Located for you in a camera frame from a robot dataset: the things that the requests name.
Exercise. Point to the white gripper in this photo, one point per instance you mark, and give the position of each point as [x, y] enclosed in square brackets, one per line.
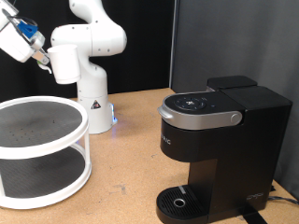
[15, 45]

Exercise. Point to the black Keurig coffee machine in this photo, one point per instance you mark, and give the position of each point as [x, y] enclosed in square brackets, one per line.
[230, 149]

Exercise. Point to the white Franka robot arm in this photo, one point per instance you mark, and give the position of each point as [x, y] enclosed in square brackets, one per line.
[93, 77]

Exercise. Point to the white two-tier turntable shelf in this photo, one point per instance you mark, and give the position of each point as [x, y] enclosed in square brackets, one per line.
[40, 149]

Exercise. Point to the black curtain backdrop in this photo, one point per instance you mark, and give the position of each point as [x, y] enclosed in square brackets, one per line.
[146, 46]

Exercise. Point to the water tank with black lid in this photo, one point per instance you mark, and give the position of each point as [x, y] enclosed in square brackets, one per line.
[232, 81]

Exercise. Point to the black tape strip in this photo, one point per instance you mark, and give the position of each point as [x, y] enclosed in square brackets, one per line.
[252, 216]

